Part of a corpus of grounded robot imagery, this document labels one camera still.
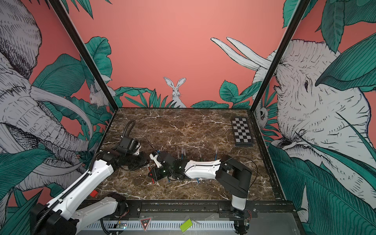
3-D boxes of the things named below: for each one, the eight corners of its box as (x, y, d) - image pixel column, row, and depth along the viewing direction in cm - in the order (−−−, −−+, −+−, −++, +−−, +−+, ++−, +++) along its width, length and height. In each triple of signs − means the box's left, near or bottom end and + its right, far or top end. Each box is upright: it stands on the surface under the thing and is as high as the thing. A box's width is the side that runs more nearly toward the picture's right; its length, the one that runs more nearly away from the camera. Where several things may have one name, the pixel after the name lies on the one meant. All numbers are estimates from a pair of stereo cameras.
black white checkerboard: (235, 146, 101) (236, 143, 98) (229, 120, 117) (230, 116, 114) (253, 146, 102) (255, 143, 98) (245, 120, 117) (246, 116, 114)
